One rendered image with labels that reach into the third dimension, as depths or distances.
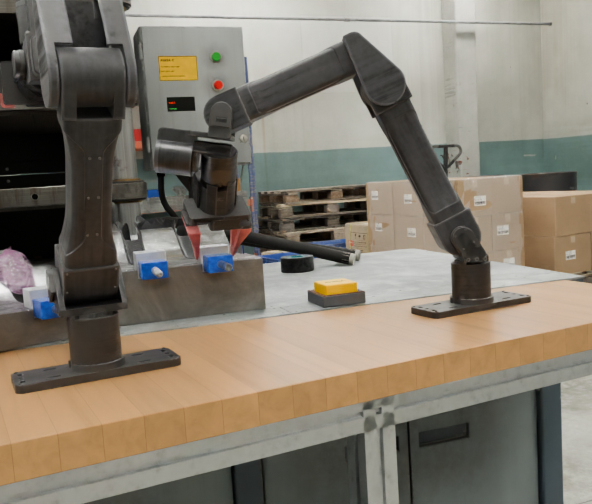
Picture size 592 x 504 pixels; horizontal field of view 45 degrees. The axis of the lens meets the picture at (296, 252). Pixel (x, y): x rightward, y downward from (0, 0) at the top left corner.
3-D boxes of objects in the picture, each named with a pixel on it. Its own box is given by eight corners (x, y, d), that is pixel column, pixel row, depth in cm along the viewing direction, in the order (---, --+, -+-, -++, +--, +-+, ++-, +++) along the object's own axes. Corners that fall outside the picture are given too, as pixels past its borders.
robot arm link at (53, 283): (44, 267, 90) (50, 271, 85) (114, 259, 93) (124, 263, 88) (49, 316, 90) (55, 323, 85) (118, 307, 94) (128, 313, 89)
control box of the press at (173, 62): (279, 511, 220) (246, 23, 205) (180, 533, 211) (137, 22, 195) (259, 484, 241) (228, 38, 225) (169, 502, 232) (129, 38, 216)
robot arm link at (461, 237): (451, 227, 110) (488, 225, 110) (440, 223, 119) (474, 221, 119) (453, 267, 111) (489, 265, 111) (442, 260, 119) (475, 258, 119)
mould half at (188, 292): (266, 308, 125) (260, 231, 124) (114, 327, 117) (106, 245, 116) (207, 276, 172) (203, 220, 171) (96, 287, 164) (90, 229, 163)
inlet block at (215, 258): (245, 282, 115) (243, 249, 114) (214, 285, 113) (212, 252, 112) (225, 273, 127) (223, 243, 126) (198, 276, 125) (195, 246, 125)
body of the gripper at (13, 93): (-2, 63, 111) (2, 53, 104) (66, 64, 115) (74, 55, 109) (3, 106, 111) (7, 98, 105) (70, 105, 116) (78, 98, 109)
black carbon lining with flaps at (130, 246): (221, 269, 128) (218, 216, 127) (131, 278, 123) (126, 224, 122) (187, 253, 161) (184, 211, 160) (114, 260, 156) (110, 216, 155)
